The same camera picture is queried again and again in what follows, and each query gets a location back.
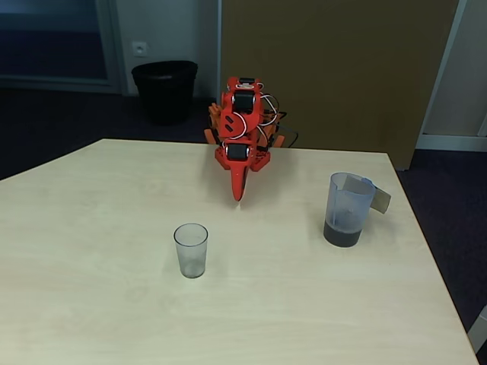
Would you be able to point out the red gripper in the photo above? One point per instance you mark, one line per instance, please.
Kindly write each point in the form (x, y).
(238, 152)

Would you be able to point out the red robot arm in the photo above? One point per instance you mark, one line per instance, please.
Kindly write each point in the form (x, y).
(243, 121)

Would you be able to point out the clear plastic cup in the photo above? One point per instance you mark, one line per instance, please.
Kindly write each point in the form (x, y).
(191, 251)

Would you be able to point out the orange table clamp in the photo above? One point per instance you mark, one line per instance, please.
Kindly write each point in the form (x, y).
(215, 121)
(279, 141)

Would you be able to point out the black waste bin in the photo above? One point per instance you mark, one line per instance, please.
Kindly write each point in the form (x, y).
(165, 91)

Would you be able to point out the white grey furniture edge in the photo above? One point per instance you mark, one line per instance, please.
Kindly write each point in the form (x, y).
(480, 334)

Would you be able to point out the brown pinboard with white frame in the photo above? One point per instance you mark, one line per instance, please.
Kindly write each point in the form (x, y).
(342, 76)

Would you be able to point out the white wall socket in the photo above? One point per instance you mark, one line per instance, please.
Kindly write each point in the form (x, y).
(139, 48)

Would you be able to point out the grey window frame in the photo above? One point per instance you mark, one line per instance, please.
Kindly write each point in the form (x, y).
(112, 45)

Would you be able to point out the white door frame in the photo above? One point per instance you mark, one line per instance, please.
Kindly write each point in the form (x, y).
(449, 142)

